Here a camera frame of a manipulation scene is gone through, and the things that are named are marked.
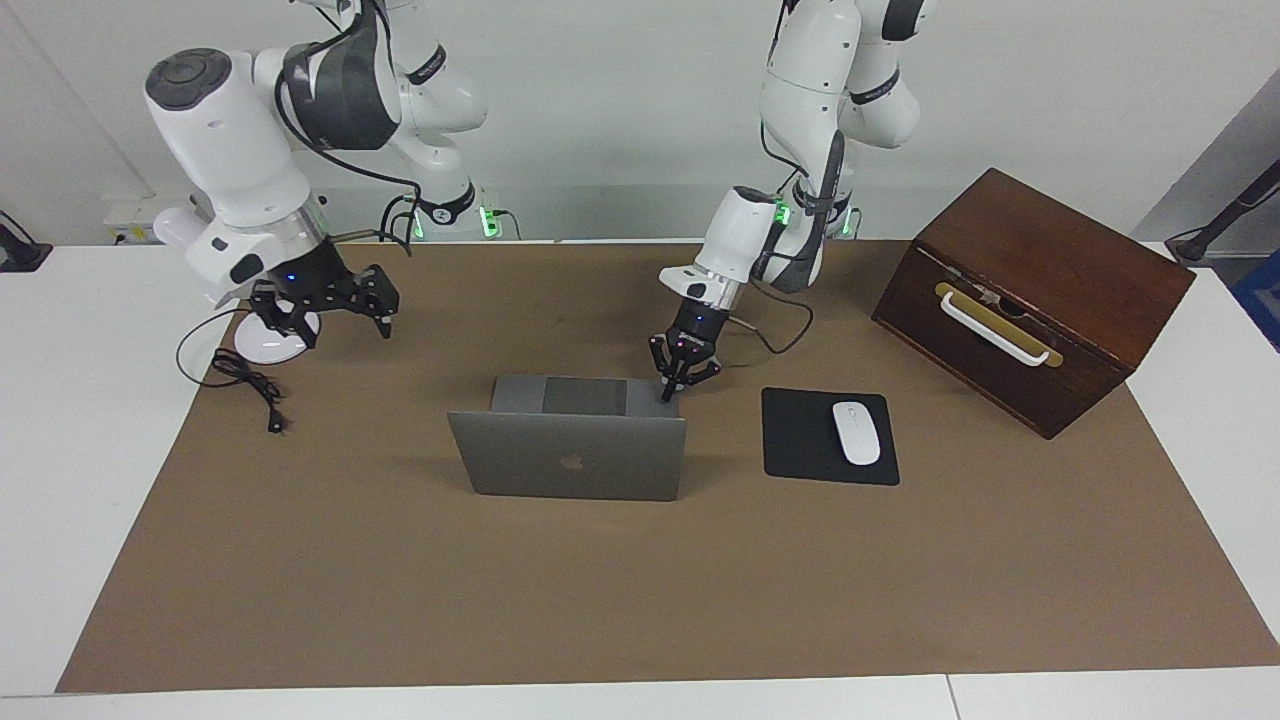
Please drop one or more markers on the brown table mat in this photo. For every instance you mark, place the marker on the brown table mat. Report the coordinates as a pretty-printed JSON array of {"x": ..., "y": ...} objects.
[{"x": 600, "y": 600}]

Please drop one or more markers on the dark brown wooden box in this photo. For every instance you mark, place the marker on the dark brown wooden box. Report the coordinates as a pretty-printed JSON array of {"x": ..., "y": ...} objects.
[{"x": 1060, "y": 250}]

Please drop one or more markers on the silver grey laptop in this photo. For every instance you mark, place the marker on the silver grey laptop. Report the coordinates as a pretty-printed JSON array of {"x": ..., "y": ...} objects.
[{"x": 570, "y": 465}]

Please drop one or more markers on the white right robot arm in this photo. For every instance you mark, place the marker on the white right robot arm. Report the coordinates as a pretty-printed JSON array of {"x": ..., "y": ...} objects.
[{"x": 230, "y": 150}]

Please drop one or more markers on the white computer mouse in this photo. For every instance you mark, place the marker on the white computer mouse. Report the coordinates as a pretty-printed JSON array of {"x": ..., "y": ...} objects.
[{"x": 857, "y": 435}]

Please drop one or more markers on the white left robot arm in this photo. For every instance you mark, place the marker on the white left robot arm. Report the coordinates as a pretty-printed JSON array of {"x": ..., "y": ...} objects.
[{"x": 740, "y": 240}]

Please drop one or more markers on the blue object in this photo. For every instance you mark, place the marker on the blue object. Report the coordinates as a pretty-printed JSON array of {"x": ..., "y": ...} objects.
[{"x": 1262, "y": 300}]

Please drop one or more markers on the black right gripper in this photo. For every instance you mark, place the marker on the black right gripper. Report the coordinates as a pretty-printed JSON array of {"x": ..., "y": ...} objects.
[{"x": 320, "y": 285}]

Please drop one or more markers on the white wall socket strip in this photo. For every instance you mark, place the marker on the white wall socket strip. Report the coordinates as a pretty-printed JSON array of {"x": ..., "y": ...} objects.
[{"x": 125, "y": 225}]

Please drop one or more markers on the black clamp object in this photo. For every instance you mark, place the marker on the black clamp object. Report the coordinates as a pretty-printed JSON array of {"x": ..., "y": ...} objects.
[{"x": 20, "y": 255}]

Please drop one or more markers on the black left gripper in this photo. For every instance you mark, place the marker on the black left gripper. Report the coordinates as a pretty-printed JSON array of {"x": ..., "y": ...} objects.
[{"x": 698, "y": 325}]

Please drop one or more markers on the black mouse pad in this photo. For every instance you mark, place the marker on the black mouse pad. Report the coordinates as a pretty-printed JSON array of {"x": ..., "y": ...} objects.
[{"x": 800, "y": 440}]

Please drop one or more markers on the black stand leg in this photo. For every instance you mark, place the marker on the black stand leg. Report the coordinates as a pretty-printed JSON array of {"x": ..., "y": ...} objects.
[{"x": 1240, "y": 205}]

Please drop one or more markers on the white desk lamp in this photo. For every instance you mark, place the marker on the white desk lamp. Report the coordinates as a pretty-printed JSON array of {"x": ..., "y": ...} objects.
[{"x": 270, "y": 350}]

